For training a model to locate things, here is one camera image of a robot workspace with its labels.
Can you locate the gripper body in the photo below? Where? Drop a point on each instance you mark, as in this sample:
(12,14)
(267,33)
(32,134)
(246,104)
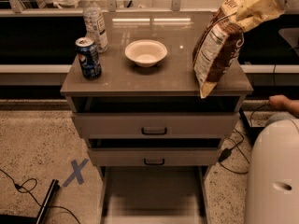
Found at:
(265,10)

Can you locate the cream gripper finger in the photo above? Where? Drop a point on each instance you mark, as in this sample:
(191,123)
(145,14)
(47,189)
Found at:
(246,9)
(251,22)

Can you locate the brown chip bag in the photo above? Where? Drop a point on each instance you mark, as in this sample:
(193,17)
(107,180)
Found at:
(218,47)

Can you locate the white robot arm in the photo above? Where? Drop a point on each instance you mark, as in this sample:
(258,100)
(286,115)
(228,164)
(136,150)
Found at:
(273,179)

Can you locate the grey drawer cabinet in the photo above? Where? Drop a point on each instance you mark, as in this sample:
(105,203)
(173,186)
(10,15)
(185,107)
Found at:
(172,76)

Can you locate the top grey drawer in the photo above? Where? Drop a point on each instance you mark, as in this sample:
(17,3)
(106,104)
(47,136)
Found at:
(155,117)

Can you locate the grey drawer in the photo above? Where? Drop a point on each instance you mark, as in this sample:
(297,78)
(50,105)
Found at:
(153,195)
(155,117)
(155,152)

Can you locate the middle grey drawer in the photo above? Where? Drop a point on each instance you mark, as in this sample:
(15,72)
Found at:
(155,152)

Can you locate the bottom grey drawer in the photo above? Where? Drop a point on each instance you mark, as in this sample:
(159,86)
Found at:
(153,195)

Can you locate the person's hand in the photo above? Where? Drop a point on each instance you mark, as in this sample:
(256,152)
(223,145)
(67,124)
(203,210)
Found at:
(278,102)

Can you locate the blue jeans leg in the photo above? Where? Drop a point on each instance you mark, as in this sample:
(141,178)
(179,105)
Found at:
(278,117)

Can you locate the white paper bowl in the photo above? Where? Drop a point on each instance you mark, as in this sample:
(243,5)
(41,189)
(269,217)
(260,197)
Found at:
(146,53)

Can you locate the black bar right floor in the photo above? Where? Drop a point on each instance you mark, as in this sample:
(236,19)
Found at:
(252,132)

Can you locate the black bar floor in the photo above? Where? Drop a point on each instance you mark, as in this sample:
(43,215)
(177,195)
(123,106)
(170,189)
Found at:
(54,185)
(252,132)

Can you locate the metal railing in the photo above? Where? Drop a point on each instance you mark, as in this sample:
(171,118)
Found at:
(143,0)

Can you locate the clear plastic water bottle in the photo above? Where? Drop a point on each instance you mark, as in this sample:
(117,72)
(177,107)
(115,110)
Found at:
(95,25)

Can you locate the blue pepsi can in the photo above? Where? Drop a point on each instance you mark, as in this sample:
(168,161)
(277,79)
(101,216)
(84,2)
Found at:
(88,57)

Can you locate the blue tape cross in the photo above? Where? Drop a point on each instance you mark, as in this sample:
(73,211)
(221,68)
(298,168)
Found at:
(76,173)

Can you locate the black bar left floor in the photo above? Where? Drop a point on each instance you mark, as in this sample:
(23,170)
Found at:
(54,185)

